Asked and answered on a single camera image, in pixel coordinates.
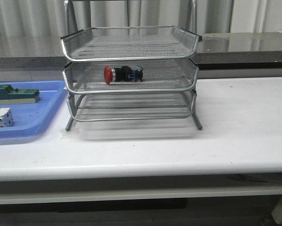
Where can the mesh tray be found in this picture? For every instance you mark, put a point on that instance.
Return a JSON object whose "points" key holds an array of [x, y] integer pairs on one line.
{"points": [[106, 107], [167, 75], [129, 43]]}

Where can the red emergency stop button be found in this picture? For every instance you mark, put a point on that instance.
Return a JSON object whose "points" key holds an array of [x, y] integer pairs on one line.
{"points": [[132, 73]]}

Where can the blue plastic tray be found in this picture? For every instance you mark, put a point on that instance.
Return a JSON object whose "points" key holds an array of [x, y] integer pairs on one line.
{"points": [[31, 120]]}

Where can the white pleated curtain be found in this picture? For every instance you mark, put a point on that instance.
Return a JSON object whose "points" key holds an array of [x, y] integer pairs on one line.
{"points": [[33, 18]]}

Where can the green terminal block module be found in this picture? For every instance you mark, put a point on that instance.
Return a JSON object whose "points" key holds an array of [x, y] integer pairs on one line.
{"points": [[10, 95]]}

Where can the white circuit breaker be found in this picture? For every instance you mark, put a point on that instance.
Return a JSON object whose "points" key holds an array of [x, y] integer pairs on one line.
{"points": [[6, 117]]}

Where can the grey stone counter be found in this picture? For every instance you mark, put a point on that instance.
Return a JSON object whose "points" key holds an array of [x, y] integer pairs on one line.
{"points": [[219, 55]]}

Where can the grey metal rack frame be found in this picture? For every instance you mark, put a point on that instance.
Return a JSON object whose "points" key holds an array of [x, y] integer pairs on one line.
{"points": [[71, 24]]}

